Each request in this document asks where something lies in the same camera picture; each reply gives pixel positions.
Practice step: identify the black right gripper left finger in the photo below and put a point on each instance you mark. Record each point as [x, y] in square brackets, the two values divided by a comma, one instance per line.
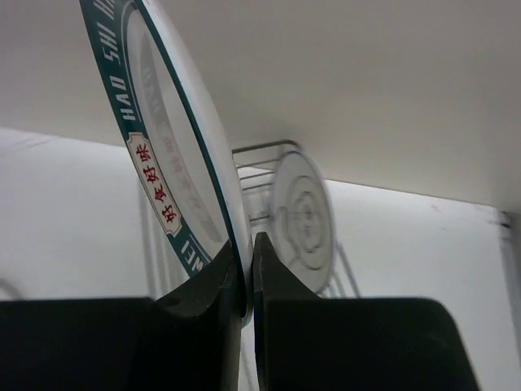
[187, 340]

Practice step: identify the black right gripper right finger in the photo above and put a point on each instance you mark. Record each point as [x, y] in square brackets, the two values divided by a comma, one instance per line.
[305, 342]

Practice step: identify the large patterned plate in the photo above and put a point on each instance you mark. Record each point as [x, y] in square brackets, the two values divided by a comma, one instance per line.
[173, 134]

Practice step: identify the white rearmost plate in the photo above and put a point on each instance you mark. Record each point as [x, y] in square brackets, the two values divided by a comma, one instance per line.
[302, 224]

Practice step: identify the dark wire dish rack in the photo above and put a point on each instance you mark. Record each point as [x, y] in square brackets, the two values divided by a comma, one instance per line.
[256, 165]

